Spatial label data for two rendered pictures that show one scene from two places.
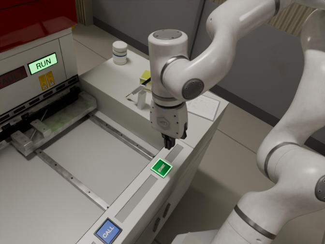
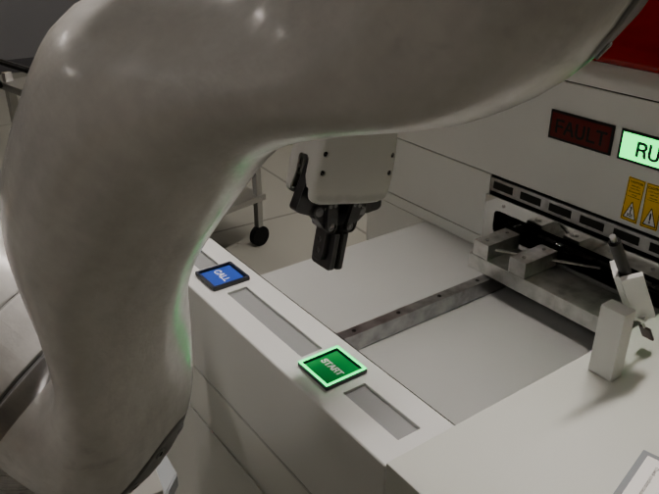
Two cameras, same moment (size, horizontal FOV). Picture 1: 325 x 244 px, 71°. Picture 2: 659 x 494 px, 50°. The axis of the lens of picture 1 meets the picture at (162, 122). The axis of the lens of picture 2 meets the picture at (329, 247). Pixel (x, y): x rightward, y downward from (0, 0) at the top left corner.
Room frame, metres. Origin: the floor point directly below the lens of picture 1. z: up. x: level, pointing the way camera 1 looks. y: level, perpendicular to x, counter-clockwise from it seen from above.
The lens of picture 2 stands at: (0.74, -0.60, 1.44)
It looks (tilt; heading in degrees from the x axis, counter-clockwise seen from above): 27 degrees down; 118
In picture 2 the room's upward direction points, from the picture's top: straight up
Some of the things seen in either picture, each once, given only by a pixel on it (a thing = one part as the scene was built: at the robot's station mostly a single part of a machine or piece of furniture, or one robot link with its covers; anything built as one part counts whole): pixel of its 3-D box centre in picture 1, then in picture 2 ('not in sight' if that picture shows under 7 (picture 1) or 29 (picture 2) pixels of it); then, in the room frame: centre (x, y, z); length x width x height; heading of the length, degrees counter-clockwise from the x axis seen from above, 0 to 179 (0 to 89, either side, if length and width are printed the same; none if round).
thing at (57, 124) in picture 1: (58, 122); (569, 295); (0.61, 0.44, 0.87); 0.36 x 0.08 x 0.03; 154
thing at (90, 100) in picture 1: (87, 98); not in sight; (0.76, 0.36, 0.89); 0.08 x 0.03 x 0.03; 64
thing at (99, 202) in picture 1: (64, 173); (419, 312); (0.40, 0.32, 0.84); 0.50 x 0.02 x 0.03; 64
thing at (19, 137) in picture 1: (22, 140); (496, 243); (0.47, 0.51, 0.89); 0.08 x 0.03 x 0.03; 64
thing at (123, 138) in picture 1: (113, 131); not in sight; (0.64, 0.20, 0.84); 0.50 x 0.02 x 0.03; 64
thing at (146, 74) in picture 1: (149, 81); not in sight; (0.84, 0.10, 1.00); 0.07 x 0.07 x 0.07; 82
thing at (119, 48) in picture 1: (119, 53); not in sight; (1.00, 0.28, 1.01); 0.07 x 0.07 x 0.10
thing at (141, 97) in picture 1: (139, 93); (625, 317); (0.71, 0.12, 1.03); 0.06 x 0.04 x 0.13; 64
